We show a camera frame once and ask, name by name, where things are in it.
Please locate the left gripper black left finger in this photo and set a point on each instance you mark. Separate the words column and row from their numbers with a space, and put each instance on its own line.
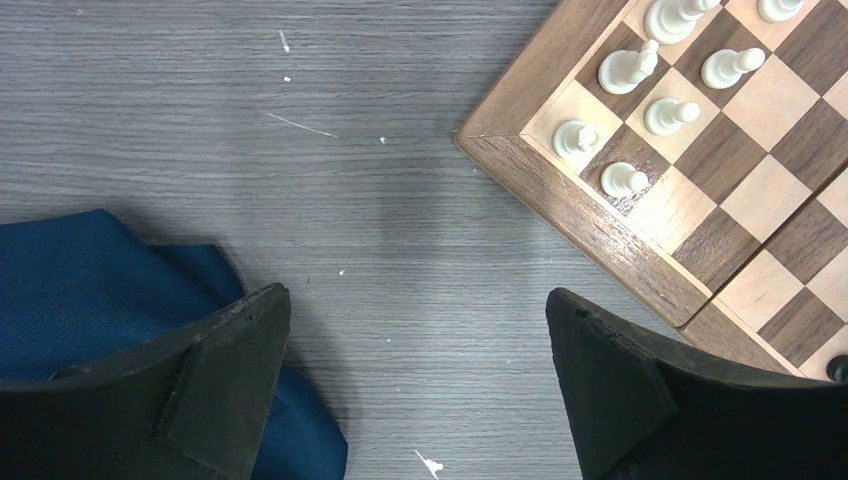
column 189, row 404

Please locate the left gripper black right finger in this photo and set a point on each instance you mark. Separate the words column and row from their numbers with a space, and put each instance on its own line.
column 643, row 406

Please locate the black pawn on board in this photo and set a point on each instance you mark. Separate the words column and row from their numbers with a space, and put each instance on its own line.
column 837, row 369

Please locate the wooden chess board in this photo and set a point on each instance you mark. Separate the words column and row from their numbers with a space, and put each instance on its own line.
column 740, row 241

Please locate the white rook chess piece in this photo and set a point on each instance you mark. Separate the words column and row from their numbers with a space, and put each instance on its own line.
column 578, row 139

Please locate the white knight chess piece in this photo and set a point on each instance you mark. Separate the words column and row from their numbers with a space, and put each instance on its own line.
column 623, row 70

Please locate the white bishop chess piece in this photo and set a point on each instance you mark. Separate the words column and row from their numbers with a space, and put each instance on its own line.
column 671, row 21

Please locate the dark blue cloth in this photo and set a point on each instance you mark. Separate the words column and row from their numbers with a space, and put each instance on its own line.
column 83, row 286

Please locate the white pawn near corner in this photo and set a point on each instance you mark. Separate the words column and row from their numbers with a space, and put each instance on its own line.
column 621, row 179

